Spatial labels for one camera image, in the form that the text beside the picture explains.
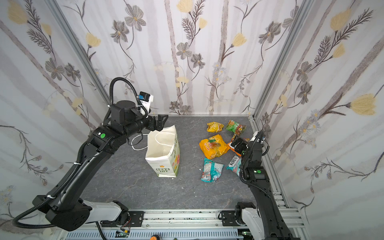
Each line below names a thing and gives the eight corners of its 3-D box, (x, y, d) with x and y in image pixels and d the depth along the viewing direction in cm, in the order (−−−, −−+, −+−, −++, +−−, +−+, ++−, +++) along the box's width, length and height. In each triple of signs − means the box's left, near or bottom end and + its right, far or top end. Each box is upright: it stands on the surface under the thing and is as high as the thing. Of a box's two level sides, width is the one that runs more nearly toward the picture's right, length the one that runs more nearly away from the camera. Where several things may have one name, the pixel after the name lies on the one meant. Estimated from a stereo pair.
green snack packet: (224, 129, 114) (224, 126, 111) (230, 121, 119) (231, 118, 116) (239, 137, 109) (240, 134, 106) (245, 128, 114) (246, 125, 112)
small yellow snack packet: (207, 133, 111) (207, 129, 108) (206, 125, 117) (206, 121, 113) (223, 133, 111) (224, 129, 108) (222, 125, 117) (223, 121, 113)
